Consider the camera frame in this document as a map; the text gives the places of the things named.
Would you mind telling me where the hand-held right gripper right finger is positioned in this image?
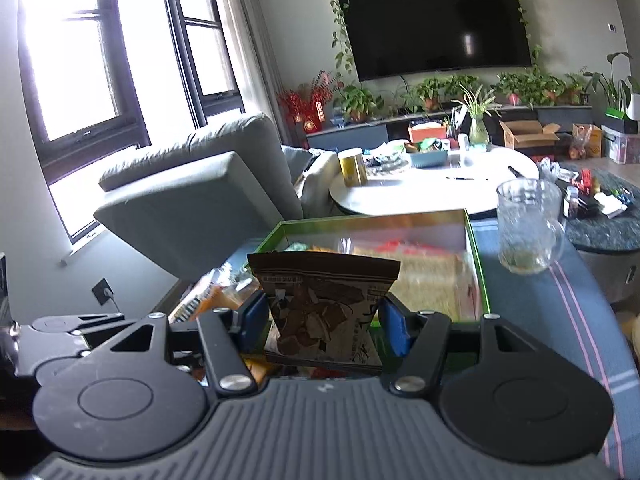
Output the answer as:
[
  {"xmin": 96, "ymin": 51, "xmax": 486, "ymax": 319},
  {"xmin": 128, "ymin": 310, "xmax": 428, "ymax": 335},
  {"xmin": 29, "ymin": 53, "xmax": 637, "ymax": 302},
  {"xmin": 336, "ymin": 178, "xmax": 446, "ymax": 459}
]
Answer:
[{"xmin": 378, "ymin": 292, "xmax": 551, "ymax": 395}]

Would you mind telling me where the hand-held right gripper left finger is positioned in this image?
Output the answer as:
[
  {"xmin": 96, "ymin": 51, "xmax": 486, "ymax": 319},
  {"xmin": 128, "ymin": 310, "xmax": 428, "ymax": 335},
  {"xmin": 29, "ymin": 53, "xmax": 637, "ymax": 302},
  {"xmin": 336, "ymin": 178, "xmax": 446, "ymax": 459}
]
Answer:
[{"xmin": 100, "ymin": 289, "xmax": 272, "ymax": 395}]

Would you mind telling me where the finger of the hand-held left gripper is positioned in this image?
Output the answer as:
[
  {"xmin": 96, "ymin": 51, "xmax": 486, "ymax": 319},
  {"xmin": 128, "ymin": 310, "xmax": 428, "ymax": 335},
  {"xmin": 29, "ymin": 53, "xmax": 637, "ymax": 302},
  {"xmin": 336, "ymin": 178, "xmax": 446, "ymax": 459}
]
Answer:
[{"xmin": 30, "ymin": 312, "xmax": 126, "ymax": 349}]

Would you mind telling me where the brown black snack packet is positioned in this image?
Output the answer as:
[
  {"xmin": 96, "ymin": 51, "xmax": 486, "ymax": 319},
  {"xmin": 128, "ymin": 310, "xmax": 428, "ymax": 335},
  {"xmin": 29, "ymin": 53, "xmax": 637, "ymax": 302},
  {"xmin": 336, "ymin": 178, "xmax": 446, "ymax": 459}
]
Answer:
[{"xmin": 247, "ymin": 252, "xmax": 402, "ymax": 376}]

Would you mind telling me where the green cardboard box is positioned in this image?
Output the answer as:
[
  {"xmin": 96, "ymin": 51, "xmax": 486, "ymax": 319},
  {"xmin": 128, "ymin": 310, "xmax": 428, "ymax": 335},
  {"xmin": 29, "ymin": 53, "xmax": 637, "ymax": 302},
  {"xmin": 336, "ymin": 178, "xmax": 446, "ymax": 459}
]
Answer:
[{"xmin": 252, "ymin": 209, "xmax": 491, "ymax": 323}]

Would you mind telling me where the orange snack packet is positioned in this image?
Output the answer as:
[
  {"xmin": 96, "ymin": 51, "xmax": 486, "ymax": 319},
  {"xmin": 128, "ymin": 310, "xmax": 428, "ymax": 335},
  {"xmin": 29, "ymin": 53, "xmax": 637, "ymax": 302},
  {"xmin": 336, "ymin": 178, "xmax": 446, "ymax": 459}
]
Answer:
[{"xmin": 169, "ymin": 265, "xmax": 263, "ymax": 326}]

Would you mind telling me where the grey sofa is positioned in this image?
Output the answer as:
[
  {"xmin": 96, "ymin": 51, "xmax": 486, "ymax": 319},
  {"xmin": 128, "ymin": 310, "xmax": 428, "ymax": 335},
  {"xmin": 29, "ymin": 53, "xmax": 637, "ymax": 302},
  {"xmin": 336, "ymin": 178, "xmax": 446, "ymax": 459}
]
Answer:
[{"xmin": 94, "ymin": 112, "xmax": 341, "ymax": 281}]

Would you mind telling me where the white round table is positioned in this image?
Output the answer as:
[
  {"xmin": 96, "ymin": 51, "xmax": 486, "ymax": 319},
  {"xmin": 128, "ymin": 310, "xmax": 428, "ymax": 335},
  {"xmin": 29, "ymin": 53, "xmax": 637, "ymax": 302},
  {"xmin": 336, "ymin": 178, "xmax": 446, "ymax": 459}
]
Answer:
[{"xmin": 329, "ymin": 144, "xmax": 541, "ymax": 218}]

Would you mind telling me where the white cushion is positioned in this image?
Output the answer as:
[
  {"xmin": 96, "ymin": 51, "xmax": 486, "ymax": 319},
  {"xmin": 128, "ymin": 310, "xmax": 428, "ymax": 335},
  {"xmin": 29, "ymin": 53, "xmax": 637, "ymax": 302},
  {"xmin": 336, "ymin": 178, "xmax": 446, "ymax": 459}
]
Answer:
[{"xmin": 295, "ymin": 150, "xmax": 342, "ymax": 218}]

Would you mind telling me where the striped blue tablecloth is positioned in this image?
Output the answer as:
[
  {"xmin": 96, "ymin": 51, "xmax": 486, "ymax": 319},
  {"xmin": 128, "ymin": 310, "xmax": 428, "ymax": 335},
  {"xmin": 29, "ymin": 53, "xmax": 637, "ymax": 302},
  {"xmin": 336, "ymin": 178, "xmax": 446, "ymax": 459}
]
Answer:
[{"xmin": 150, "ymin": 217, "xmax": 640, "ymax": 480}]

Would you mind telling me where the yellow can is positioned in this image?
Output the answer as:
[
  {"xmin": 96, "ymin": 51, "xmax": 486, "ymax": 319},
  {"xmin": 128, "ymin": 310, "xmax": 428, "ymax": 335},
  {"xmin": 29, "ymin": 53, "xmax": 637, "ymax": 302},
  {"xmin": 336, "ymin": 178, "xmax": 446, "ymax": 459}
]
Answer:
[{"xmin": 338, "ymin": 148, "xmax": 368, "ymax": 187}]

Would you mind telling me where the glass mug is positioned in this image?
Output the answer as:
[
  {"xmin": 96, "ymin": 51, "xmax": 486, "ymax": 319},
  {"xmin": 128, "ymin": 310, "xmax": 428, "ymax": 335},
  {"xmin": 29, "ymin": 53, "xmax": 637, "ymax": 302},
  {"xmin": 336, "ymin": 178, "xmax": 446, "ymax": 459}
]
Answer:
[{"xmin": 496, "ymin": 178, "xmax": 566, "ymax": 275}]

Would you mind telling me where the blue basket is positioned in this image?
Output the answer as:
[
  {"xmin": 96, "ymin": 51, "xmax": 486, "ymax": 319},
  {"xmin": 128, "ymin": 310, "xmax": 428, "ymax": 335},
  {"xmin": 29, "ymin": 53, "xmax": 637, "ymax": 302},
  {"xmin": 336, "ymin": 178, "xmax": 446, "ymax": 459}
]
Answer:
[{"xmin": 409, "ymin": 150, "xmax": 450, "ymax": 168}]

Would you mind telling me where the grey television cabinet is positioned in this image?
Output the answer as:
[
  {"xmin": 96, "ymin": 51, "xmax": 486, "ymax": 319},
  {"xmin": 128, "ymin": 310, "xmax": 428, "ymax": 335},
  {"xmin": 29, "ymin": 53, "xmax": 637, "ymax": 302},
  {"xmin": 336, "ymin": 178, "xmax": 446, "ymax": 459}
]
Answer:
[{"xmin": 305, "ymin": 105, "xmax": 596, "ymax": 151}]

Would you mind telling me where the orange box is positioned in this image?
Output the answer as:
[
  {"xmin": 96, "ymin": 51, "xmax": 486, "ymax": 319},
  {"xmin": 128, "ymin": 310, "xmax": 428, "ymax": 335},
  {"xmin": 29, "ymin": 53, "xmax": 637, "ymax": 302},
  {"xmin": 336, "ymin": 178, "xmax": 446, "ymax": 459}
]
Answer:
[{"xmin": 408, "ymin": 125, "xmax": 448, "ymax": 143}]

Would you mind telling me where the glass vase with plant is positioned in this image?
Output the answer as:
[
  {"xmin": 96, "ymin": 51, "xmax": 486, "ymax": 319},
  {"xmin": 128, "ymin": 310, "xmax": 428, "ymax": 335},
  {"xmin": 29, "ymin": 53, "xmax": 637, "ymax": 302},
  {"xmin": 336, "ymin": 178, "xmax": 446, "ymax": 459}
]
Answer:
[{"xmin": 452, "ymin": 85, "xmax": 501, "ymax": 147}]

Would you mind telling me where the red decoration plant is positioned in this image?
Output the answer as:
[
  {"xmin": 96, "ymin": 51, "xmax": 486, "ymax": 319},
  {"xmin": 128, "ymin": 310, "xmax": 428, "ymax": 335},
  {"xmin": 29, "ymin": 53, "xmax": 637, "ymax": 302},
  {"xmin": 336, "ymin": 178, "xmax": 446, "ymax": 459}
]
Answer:
[{"xmin": 276, "ymin": 72, "xmax": 346, "ymax": 133}]

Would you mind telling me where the potted green plant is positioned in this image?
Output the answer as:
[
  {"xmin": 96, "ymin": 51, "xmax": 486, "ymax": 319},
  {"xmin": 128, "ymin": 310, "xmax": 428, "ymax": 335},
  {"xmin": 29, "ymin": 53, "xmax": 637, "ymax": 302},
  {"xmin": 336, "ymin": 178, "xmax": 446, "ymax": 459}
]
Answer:
[
  {"xmin": 410, "ymin": 75, "xmax": 478, "ymax": 111},
  {"xmin": 336, "ymin": 85, "xmax": 383, "ymax": 123},
  {"xmin": 495, "ymin": 71, "xmax": 591, "ymax": 106}
]

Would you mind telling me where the open cardboard box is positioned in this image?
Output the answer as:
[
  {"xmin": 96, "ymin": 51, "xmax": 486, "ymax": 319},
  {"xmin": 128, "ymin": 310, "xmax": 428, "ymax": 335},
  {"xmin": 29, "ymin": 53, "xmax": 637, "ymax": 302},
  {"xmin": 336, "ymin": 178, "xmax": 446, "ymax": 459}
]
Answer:
[{"xmin": 499, "ymin": 120, "xmax": 561, "ymax": 150}]

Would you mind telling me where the dark round table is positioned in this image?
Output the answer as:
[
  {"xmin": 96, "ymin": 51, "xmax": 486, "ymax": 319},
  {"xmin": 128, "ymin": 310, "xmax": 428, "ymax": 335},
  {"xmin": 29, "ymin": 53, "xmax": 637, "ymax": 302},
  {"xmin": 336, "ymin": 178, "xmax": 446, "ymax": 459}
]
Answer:
[{"xmin": 537, "ymin": 162, "xmax": 640, "ymax": 253}]

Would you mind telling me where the dark framed window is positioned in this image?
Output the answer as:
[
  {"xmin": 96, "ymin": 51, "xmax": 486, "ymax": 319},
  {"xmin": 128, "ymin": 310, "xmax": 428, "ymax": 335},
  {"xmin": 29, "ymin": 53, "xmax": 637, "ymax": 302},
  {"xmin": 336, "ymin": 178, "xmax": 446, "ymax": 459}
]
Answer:
[{"xmin": 17, "ymin": 0, "xmax": 248, "ymax": 246}]

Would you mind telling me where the plastic bag with fruit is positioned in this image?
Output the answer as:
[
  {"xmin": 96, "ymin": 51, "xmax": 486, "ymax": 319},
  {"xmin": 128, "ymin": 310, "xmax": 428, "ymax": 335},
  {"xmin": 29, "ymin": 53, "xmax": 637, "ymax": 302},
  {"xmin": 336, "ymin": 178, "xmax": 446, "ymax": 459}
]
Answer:
[{"xmin": 571, "ymin": 124, "xmax": 594, "ymax": 160}]

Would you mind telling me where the light curtain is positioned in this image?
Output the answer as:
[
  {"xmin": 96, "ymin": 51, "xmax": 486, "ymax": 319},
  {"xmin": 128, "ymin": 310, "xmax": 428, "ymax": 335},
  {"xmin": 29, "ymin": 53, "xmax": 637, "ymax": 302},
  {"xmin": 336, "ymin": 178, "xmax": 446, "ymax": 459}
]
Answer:
[{"xmin": 210, "ymin": 0, "xmax": 286, "ymax": 146}]

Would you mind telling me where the white storage box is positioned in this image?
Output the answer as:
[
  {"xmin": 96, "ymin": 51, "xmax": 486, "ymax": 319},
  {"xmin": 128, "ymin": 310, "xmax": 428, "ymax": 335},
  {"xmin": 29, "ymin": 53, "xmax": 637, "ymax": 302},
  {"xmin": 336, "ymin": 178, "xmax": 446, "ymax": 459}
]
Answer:
[{"xmin": 601, "ymin": 125, "xmax": 640, "ymax": 165}]

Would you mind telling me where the black television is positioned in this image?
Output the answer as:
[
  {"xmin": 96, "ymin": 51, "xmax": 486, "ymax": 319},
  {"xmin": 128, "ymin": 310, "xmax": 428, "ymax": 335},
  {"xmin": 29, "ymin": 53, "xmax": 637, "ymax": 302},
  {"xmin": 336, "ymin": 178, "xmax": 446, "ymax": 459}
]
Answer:
[{"xmin": 336, "ymin": 0, "xmax": 532, "ymax": 82}]

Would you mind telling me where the large leaf plant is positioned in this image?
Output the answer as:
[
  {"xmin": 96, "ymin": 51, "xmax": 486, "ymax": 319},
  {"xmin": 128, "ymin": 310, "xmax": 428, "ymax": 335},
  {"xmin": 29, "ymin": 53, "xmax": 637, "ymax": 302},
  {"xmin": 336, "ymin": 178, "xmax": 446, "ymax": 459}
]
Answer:
[{"xmin": 582, "ymin": 52, "xmax": 640, "ymax": 121}]

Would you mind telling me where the wall socket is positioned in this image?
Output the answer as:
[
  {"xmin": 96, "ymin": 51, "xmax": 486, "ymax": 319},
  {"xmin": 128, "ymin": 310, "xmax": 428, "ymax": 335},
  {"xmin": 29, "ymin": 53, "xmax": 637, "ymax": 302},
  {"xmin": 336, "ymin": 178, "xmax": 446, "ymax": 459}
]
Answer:
[{"xmin": 91, "ymin": 278, "xmax": 116, "ymax": 306}]

